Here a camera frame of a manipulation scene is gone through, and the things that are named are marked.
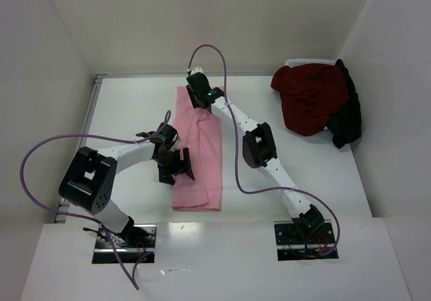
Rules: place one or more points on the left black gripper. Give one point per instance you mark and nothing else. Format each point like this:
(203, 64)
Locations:
(182, 165)

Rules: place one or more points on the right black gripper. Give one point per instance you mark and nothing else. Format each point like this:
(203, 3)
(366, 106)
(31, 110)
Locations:
(194, 82)

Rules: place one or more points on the pink t-shirt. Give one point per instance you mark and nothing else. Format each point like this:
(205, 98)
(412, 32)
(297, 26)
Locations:
(201, 133)

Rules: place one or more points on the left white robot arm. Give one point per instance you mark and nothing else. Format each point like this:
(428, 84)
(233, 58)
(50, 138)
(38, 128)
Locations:
(89, 180)

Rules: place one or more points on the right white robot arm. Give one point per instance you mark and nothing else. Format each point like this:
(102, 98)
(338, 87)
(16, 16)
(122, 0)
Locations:
(258, 151)

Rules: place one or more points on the white laundry basket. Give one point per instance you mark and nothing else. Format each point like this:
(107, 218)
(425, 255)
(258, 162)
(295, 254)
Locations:
(299, 62)

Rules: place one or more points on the dark red t-shirt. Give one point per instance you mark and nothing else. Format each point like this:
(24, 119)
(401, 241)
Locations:
(310, 94)

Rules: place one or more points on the black t-shirt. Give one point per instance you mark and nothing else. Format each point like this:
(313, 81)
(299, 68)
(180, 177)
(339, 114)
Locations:
(346, 124)

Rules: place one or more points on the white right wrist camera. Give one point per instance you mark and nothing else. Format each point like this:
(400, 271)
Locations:
(194, 70)

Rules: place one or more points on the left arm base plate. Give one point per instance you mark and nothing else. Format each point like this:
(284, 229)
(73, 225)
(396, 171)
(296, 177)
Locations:
(129, 252)

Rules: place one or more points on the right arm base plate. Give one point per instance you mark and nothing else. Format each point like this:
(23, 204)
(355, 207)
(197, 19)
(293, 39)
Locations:
(290, 246)

